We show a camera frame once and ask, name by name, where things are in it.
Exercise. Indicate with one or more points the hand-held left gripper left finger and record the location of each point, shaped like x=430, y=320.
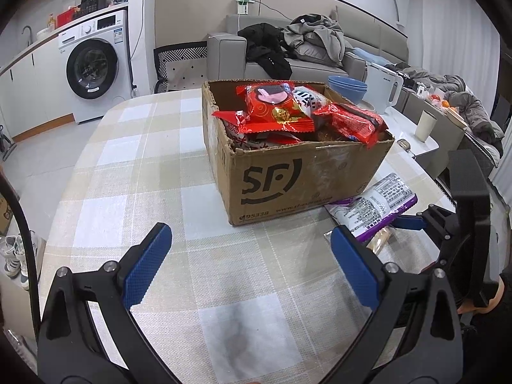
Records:
x=146, y=266

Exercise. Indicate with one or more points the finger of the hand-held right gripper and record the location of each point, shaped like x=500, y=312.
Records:
x=410, y=223

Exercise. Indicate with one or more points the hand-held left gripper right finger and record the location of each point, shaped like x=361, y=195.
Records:
x=354, y=268

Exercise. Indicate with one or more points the brown snack packet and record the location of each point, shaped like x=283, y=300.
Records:
x=380, y=240

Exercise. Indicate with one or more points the purple snack packet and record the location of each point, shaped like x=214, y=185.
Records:
x=376, y=204

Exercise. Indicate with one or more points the red dark-striped snack packet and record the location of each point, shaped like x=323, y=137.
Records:
x=352, y=122

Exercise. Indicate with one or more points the white red snack bag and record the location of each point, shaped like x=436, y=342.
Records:
x=310, y=100
x=236, y=136

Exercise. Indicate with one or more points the red cookie packet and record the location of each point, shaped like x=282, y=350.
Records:
x=272, y=108

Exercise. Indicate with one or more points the person's right hand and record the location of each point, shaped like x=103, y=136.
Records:
x=496, y=292

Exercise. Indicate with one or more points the plaid tablecloth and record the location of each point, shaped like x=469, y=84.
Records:
x=160, y=208

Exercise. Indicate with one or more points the white side table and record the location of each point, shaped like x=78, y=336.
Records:
x=404, y=132

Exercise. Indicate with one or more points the beige cup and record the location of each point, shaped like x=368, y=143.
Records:
x=424, y=126

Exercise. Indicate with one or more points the grey blanket heap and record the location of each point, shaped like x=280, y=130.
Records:
x=468, y=104

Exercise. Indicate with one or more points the white sneakers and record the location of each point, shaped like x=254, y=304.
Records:
x=14, y=256

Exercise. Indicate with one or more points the white electric kettle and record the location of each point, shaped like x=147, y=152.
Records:
x=384, y=88

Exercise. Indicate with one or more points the floor cardboard box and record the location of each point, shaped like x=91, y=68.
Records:
x=4, y=216

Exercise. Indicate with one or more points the patterned chair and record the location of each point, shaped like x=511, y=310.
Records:
x=180, y=68

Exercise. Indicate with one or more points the white curtain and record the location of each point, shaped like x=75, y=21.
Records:
x=456, y=24

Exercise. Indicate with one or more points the white washing machine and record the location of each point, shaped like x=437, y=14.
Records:
x=96, y=68

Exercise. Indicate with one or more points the grey clothes pile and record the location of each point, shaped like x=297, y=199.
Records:
x=318, y=38

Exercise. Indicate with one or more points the white kitchen cabinet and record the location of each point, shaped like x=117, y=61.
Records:
x=32, y=92

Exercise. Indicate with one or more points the grey sofa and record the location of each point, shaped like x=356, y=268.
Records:
x=224, y=60

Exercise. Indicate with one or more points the black jacket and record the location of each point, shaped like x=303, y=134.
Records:
x=268, y=50

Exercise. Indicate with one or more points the red box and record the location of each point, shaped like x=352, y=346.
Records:
x=67, y=18

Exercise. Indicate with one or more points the kitchen faucet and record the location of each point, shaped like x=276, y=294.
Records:
x=28, y=34

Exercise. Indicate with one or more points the yellow bottle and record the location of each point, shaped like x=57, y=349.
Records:
x=51, y=22

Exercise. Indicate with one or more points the black pressure cooker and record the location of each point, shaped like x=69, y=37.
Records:
x=94, y=2

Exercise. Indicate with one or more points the green wall charger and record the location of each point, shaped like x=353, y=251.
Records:
x=243, y=4

